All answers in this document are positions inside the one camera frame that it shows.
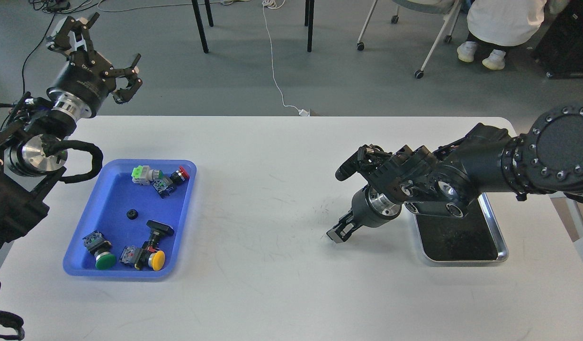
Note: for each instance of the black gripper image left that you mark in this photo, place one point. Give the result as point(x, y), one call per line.
point(77, 91)

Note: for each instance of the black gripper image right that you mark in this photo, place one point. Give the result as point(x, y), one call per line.
point(368, 208)

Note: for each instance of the small black gear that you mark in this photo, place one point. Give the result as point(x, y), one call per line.
point(132, 214)

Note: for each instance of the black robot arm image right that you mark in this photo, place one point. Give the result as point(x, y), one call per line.
point(546, 159)

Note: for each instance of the silver metal tray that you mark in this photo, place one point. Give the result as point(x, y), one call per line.
point(473, 240)

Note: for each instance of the blue plastic tray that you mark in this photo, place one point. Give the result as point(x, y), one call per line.
point(113, 195)

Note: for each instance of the black table leg left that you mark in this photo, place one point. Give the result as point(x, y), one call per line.
point(199, 22)

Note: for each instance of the black table leg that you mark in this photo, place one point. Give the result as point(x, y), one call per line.
point(309, 22)
point(199, 22)

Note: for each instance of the black square push button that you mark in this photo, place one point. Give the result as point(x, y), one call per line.
point(157, 231)

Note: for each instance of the green mushroom push button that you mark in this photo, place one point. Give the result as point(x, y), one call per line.
point(100, 248)

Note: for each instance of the black table leg right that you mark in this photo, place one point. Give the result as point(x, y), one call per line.
point(309, 22)

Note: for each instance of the white office chair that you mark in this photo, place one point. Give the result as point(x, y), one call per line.
point(405, 40)

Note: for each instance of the person in white top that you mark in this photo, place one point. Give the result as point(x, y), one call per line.
point(503, 24)

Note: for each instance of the green white push button switch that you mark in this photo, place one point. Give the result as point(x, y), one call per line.
point(145, 175)

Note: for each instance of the red push button switch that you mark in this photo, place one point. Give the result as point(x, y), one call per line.
point(164, 184)

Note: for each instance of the yellow push button switch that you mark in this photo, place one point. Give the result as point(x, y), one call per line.
point(139, 258)

